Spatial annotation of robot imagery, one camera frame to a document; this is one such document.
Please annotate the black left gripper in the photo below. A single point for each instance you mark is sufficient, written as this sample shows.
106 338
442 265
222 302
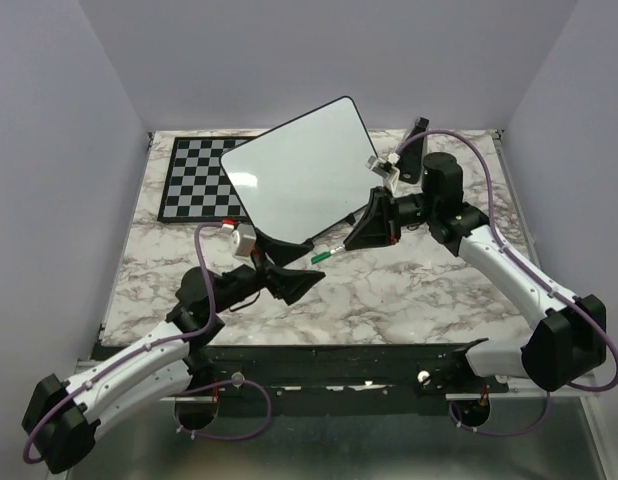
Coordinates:
287 284

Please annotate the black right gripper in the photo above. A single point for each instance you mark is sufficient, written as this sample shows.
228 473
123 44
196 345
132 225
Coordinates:
380 224

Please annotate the green white marker pen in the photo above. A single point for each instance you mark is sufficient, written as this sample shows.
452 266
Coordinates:
320 257

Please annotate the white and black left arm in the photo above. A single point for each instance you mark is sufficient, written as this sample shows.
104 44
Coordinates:
64 418

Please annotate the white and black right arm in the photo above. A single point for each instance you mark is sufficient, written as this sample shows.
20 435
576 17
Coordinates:
566 340

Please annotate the black triangular stand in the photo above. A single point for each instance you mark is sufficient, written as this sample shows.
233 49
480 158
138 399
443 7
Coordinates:
410 157

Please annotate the black white checkerboard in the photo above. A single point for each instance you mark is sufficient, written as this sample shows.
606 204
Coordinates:
196 188

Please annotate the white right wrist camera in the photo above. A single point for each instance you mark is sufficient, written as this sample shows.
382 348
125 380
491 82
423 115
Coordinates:
387 169

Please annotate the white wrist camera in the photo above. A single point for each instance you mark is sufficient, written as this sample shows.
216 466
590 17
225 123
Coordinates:
242 237
387 169

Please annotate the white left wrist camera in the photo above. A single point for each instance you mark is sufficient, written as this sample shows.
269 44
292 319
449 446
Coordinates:
242 237

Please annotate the white whiteboard black frame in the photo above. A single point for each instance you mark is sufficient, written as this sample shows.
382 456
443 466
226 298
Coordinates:
300 178

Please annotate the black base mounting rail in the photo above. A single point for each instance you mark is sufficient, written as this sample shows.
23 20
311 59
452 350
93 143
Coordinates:
337 380

